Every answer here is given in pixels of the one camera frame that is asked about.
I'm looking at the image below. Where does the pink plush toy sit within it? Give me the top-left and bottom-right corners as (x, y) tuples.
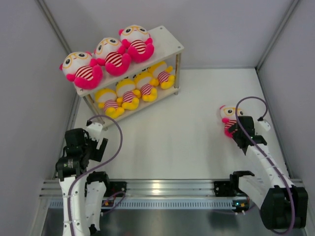
(119, 25), (155, 63)
(219, 105), (245, 138)
(94, 37), (131, 76)
(59, 51), (103, 90)

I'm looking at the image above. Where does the yellow plush toy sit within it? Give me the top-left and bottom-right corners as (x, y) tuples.
(116, 78), (141, 111)
(94, 88), (125, 119)
(148, 61), (175, 89)
(134, 71), (158, 102)

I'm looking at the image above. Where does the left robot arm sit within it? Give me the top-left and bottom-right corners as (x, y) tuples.
(56, 124), (111, 236)

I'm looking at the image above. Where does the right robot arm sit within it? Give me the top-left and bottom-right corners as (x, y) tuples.
(228, 116), (308, 232)

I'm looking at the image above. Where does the white two-tier shelf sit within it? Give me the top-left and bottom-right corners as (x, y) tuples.
(74, 26), (184, 122)

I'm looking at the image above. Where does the yellow plush toy on shelf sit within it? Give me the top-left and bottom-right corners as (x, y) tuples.
(148, 61), (175, 89)

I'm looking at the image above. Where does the left black connector board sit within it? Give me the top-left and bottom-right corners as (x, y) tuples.
(101, 197), (116, 208)

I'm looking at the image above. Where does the black connector with led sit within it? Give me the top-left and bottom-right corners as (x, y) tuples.
(232, 200), (250, 215)

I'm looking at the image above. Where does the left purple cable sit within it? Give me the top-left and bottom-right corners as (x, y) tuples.
(67, 114), (126, 236)

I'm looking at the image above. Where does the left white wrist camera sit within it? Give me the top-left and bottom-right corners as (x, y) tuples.
(86, 120), (103, 149)

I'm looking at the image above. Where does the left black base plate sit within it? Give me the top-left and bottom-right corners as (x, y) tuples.
(104, 181), (127, 197)

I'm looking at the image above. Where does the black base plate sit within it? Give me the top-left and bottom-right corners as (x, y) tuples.
(214, 180), (247, 197)
(104, 181), (127, 197)

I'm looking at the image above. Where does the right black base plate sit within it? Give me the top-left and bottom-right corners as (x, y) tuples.
(214, 180), (247, 197)

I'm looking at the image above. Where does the aluminium rail frame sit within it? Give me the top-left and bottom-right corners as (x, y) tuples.
(39, 178), (308, 209)

